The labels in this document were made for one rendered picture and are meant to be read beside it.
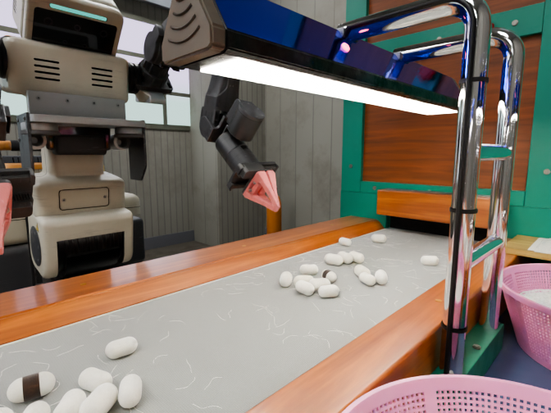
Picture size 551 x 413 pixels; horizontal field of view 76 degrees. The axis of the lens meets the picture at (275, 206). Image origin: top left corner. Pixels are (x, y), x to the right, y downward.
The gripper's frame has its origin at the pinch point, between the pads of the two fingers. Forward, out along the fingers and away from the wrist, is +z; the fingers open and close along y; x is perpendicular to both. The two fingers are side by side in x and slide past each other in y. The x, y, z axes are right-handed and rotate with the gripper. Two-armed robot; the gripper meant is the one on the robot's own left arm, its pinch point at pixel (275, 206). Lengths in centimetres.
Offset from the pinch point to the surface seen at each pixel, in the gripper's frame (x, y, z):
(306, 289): -1.8, -8.2, 17.8
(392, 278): -4.4, 9.0, 22.9
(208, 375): -4.6, -30.0, 22.7
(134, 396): -5.3, -37.3, 21.4
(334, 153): 89, 226, -115
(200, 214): 221, 162, -168
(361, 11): -30, 47, -42
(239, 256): 9.4, -6.3, 3.6
